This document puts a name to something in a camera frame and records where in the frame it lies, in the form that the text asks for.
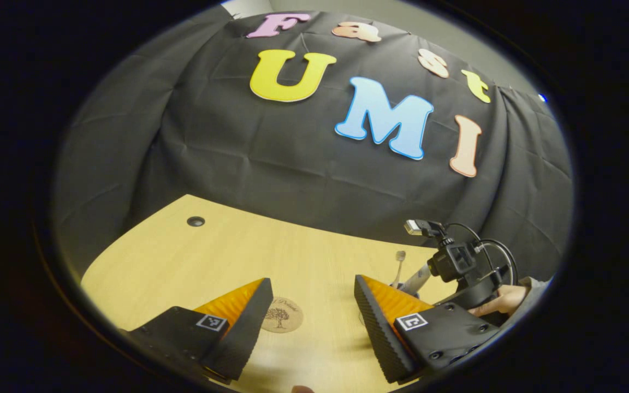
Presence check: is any looped black cable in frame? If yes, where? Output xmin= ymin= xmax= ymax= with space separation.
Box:
xmin=446 ymin=222 xmax=519 ymax=287

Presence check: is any black backdrop cloth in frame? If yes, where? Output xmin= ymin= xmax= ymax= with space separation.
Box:
xmin=52 ymin=8 xmax=574 ymax=284

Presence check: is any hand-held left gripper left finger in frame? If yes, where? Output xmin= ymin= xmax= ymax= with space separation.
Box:
xmin=121 ymin=277 xmax=275 ymax=382

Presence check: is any round cork coaster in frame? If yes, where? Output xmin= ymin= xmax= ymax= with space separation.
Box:
xmin=262 ymin=296 xmax=304 ymax=334

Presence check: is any beige toothbrush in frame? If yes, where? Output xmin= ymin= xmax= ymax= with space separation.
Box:
xmin=393 ymin=251 xmax=407 ymax=287

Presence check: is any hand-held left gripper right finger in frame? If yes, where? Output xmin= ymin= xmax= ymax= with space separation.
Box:
xmin=354 ymin=274 xmax=501 ymax=385

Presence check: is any light wooden desktop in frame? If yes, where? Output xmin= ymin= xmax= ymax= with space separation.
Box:
xmin=81 ymin=194 xmax=460 ymax=393

